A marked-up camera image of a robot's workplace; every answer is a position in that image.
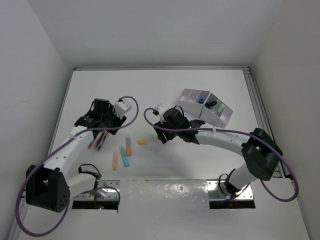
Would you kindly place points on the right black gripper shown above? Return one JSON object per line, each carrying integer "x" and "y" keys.
{"x": 162, "y": 133}

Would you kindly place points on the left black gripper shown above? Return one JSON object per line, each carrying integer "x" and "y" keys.
{"x": 117, "y": 121}

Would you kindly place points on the small black scissors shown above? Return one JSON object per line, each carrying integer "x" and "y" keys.
{"x": 210, "y": 104}

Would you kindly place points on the orange pink highlighter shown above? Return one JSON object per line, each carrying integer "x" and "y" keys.
{"x": 115, "y": 159}

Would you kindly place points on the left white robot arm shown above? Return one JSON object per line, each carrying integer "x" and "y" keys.
{"x": 55, "y": 183}

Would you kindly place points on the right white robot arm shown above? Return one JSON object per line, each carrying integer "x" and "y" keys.
{"x": 260, "y": 153}

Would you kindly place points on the white three-slot organizer left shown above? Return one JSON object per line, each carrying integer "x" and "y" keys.
{"x": 189, "y": 98}

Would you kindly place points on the white three-slot organizer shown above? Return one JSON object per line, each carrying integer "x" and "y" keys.
{"x": 215, "y": 112}
{"x": 189, "y": 98}

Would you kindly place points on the blue item in organizer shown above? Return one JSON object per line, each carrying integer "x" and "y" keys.
{"x": 201, "y": 100}

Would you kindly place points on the white three-slot organizer right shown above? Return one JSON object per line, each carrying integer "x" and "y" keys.
{"x": 215, "y": 112}

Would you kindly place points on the blue highlighter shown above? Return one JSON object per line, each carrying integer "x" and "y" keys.
{"x": 125, "y": 159}

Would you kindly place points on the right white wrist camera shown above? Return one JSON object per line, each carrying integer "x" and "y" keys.
{"x": 159, "y": 111}

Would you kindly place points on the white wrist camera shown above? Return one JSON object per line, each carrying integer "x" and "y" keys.
{"x": 159, "y": 111}
{"x": 122, "y": 107}

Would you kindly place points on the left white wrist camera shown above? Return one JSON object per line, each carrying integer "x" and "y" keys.
{"x": 122, "y": 107}

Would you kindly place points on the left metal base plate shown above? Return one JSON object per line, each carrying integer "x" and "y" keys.
{"x": 108, "y": 191}

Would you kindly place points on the metal base plate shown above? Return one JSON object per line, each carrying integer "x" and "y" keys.
{"x": 217, "y": 192}
{"x": 108, "y": 191}

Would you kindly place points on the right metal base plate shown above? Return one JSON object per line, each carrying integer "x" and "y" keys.
{"x": 217, "y": 192}

